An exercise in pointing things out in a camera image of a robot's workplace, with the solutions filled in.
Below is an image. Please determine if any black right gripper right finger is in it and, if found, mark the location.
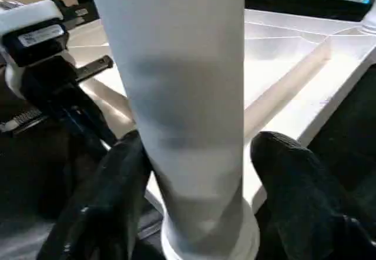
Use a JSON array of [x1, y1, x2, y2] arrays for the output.
[[250, 131, 376, 260]]

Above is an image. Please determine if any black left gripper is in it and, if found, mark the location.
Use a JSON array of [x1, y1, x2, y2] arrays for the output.
[[0, 34, 118, 154]]

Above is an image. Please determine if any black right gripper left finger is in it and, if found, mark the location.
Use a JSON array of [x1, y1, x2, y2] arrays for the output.
[[36, 131, 155, 260]]

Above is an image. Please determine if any white plastic table top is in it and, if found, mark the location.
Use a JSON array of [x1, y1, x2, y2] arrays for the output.
[[65, 7, 376, 216]]

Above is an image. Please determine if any black mat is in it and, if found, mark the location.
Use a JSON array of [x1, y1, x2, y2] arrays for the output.
[[0, 0, 376, 260]]

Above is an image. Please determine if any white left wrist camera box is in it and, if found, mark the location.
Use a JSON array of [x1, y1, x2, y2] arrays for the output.
[[0, 0, 66, 99]]

